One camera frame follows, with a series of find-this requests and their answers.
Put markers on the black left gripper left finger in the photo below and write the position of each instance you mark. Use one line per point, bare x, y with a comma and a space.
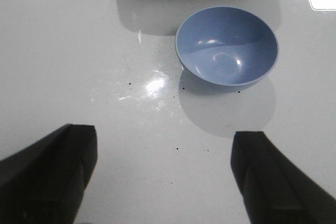
45, 182

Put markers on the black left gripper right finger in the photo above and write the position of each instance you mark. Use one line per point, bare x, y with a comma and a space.
274, 190

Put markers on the blue bowl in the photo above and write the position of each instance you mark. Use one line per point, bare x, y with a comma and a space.
226, 47

